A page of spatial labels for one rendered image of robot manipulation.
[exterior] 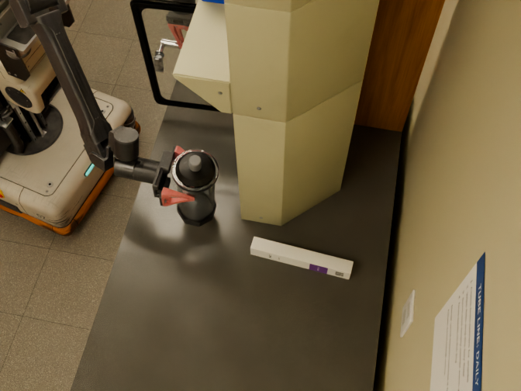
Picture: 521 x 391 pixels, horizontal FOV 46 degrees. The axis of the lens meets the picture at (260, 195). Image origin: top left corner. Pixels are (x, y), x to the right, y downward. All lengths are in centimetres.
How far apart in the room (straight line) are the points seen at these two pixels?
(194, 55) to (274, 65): 19
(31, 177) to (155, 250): 112
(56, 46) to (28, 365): 151
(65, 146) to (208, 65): 156
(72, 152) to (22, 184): 24
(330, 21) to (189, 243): 78
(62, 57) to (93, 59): 187
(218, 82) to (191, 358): 69
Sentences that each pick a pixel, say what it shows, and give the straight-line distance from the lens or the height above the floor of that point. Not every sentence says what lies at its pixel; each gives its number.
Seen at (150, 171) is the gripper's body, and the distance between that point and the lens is 149.
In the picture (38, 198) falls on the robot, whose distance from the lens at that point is 263.
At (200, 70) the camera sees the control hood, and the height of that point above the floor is 151.
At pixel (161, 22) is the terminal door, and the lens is 159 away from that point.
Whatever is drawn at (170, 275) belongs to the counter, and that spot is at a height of 94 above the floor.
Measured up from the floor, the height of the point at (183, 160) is 123.
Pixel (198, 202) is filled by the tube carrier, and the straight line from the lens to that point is 150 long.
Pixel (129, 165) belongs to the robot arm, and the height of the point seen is 119.
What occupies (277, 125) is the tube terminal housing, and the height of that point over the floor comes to 140.
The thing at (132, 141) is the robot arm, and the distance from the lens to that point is 145.
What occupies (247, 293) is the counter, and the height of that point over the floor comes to 94.
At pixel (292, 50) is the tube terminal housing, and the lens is 111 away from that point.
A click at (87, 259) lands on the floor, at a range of 276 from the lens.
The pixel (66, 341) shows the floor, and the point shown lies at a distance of 266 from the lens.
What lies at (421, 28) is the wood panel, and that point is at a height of 135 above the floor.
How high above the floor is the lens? 244
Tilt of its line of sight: 61 degrees down
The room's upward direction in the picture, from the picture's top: 1 degrees counter-clockwise
